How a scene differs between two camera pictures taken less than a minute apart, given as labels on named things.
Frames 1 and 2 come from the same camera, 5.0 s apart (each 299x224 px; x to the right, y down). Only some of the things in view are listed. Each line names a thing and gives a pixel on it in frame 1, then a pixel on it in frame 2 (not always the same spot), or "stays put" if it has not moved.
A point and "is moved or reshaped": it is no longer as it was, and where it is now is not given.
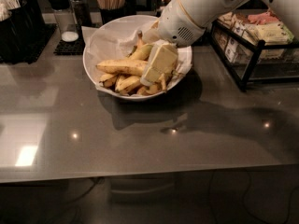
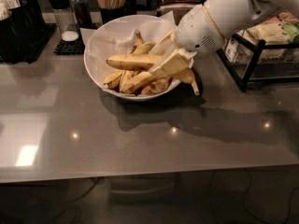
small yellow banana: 106,77 → 113,80
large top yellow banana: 132,67 is moved or reshaped
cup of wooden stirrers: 110,0 stays put
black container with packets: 21,22 stays put
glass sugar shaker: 60,2 stays put
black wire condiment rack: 256,46 stays put
